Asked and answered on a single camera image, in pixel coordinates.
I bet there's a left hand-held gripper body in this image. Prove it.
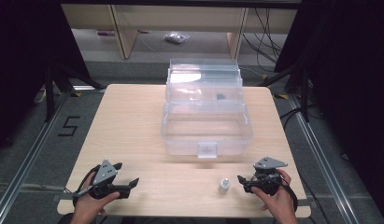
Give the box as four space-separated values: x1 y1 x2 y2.
87 159 132 201

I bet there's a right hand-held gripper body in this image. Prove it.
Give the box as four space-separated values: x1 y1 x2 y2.
244 156 289 197

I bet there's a small white bottle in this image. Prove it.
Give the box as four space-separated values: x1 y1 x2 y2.
218 178 231 195

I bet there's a clear plastic storage box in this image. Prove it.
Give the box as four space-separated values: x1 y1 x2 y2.
160 57 255 160

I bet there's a person's right hand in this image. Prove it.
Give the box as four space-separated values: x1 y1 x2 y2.
250 168 299 220

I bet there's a person's left hand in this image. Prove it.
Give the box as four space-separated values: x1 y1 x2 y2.
71 172 121 224

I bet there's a black metal stand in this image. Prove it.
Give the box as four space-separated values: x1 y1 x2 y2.
257 60 311 123
44 63 107 123

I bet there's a white plastic object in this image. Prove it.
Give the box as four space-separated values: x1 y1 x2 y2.
33 88 48 105

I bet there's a black curtain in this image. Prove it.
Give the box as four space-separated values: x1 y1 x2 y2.
0 0 92 155
274 0 384 217

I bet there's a clear plastic bag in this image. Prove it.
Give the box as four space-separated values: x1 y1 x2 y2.
163 31 192 45

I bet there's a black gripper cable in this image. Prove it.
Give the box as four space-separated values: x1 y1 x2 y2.
278 181 300 213
72 164 102 208

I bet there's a metal floor rail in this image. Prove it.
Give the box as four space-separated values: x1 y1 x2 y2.
287 93 363 224
0 91 73 224

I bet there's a black floor cable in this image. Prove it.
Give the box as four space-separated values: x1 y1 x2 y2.
278 105 306 129

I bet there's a bundle of black cables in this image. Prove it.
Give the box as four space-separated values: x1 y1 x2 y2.
241 7 285 64

